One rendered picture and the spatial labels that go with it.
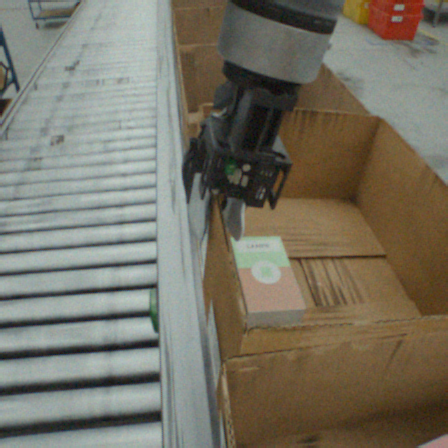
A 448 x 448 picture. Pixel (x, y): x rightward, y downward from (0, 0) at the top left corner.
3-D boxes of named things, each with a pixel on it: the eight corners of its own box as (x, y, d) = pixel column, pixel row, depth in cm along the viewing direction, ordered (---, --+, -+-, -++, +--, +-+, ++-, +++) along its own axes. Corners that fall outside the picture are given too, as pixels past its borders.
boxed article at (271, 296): (243, 331, 50) (247, 312, 48) (227, 256, 60) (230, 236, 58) (299, 327, 51) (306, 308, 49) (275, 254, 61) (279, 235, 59)
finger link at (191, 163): (173, 202, 45) (194, 128, 40) (172, 193, 46) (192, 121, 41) (216, 208, 46) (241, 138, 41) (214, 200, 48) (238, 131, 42)
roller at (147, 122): (-4, 131, 124) (-1, 147, 125) (163, 117, 129) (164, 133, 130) (2, 130, 129) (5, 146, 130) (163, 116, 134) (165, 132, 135)
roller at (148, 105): (15, 128, 140) (13, 114, 139) (164, 115, 145) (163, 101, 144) (9, 128, 135) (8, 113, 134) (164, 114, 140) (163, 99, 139)
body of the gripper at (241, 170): (194, 206, 38) (231, 78, 31) (188, 157, 45) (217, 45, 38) (274, 216, 40) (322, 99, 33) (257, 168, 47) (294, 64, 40)
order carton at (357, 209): (189, 199, 70) (197, 102, 60) (354, 201, 75) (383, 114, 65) (218, 434, 40) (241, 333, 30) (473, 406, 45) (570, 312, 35)
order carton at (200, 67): (180, 115, 102) (176, 46, 91) (298, 109, 105) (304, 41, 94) (191, 215, 72) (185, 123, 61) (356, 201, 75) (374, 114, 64)
